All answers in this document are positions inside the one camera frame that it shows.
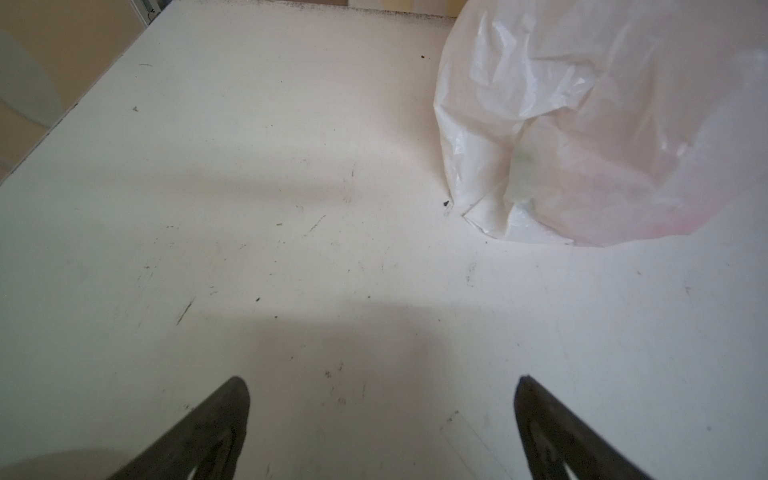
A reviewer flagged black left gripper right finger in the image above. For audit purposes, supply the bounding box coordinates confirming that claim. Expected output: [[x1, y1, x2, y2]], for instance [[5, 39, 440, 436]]
[[514, 376, 650, 480]]

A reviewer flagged white printed plastic bag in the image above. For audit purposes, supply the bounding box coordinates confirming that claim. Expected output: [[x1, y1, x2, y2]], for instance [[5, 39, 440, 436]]
[[434, 1, 767, 246]]

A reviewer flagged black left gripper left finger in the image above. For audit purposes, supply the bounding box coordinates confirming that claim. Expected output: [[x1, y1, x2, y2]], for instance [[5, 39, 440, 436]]
[[111, 376, 250, 479]]

